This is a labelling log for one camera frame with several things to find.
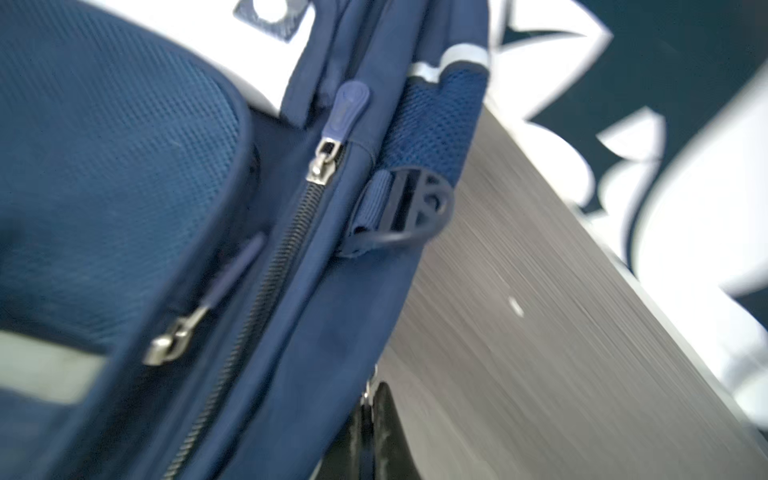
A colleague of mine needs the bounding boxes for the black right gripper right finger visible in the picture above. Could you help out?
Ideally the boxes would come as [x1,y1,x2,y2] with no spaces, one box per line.
[372,382,420,480]

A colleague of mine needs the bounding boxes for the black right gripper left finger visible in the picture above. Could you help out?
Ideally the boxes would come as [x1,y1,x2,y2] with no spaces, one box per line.
[314,405,363,480]

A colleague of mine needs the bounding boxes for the navy blue student backpack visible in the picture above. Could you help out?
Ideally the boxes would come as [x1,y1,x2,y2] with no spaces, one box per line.
[1,1,490,479]

